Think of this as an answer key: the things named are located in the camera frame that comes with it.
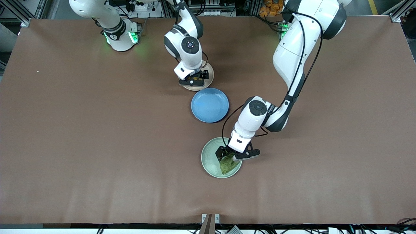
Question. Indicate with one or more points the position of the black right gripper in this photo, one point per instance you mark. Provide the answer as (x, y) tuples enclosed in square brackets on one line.
[(189, 79)]

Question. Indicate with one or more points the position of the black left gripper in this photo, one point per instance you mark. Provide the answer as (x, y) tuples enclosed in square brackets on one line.
[(222, 151)]

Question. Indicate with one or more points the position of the yellow lemon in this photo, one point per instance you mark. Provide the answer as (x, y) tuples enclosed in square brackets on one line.
[(195, 78)]

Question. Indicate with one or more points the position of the green lettuce leaf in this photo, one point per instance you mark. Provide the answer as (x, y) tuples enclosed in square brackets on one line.
[(229, 167)]

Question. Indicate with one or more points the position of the pale green round plate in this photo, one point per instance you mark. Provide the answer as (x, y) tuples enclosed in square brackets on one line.
[(209, 159)]

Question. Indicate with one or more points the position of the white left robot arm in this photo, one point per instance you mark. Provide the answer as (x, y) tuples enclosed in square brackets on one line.
[(292, 48)]

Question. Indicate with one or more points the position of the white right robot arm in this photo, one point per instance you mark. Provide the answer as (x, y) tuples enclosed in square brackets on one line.
[(190, 45)]

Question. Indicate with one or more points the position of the beige round plate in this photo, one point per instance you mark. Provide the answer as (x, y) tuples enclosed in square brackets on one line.
[(209, 78)]

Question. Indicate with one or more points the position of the blue round plate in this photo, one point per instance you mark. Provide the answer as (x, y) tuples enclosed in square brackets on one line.
[(209, 105)]

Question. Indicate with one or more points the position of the white terminal block rack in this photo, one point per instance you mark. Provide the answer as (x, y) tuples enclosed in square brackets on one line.
[(211, 13)]

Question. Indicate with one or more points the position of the grey ribbed box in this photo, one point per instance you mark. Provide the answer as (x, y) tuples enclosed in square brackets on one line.
[(234, 230)]

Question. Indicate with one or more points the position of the white power strip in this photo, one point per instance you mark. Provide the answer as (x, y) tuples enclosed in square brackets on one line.
[(146, 13)]

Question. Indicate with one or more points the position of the orange snack bag pile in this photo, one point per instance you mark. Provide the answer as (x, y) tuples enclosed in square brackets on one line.
[(271, 8)]

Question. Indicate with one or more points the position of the brown table cover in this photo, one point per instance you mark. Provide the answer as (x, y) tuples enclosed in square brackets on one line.
[(97, 162)]

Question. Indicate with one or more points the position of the brown upright post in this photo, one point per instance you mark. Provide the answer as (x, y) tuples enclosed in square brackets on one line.
[(207, 226)]

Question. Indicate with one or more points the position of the aluminium frame profile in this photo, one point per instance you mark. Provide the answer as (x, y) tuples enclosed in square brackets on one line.
[(24, 22), (395, 18)]

